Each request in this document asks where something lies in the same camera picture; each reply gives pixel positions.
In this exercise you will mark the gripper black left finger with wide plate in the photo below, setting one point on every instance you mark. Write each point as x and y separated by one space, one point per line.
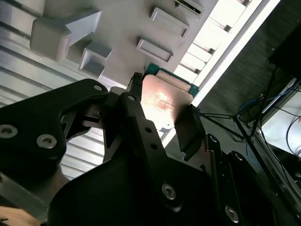
28 117

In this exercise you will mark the silver CPU green board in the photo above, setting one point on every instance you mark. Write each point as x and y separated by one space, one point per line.
164 94

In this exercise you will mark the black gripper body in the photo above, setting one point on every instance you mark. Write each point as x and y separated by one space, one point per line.
105 195

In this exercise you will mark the gripper black right finger with narrow bars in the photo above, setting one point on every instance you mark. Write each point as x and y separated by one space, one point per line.
221 188

